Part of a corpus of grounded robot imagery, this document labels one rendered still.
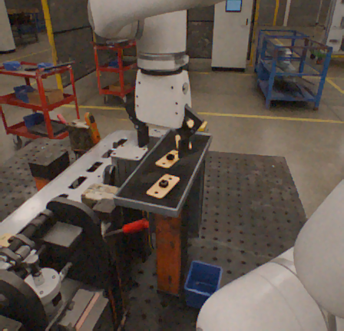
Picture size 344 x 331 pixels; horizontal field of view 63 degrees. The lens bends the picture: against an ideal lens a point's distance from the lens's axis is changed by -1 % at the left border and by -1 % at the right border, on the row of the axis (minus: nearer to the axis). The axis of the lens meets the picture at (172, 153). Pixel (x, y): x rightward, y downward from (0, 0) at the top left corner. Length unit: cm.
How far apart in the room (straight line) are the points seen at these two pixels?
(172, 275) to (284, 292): 55
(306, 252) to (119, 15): 33
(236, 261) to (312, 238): 84
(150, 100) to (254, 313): 36
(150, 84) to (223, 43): 658
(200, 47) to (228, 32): 115
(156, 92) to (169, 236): 43
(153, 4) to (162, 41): 12
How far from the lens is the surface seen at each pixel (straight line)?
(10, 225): 87
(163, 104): 51
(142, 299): 100
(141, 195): 60
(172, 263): 88
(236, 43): 708
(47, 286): 55
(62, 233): 55
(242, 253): 114
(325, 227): 26
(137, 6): 37
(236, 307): 39
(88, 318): 54
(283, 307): 40
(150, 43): 48
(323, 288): 29
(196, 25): 789
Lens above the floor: 152
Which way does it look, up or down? 28 degrees down
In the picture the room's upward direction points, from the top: straight up
